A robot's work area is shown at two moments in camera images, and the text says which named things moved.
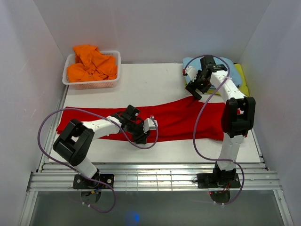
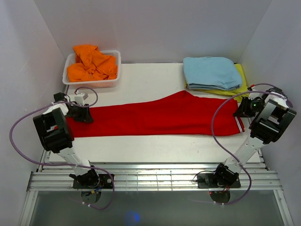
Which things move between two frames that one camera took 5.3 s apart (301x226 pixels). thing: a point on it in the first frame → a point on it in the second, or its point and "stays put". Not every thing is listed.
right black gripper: [192, 86] → [242, 110]
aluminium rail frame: [153, 176] stays put
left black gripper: [142, 139] → [84, 117]
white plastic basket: [70, 59] stays put
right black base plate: [218, 181] stays put
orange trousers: [91, 65] stays put
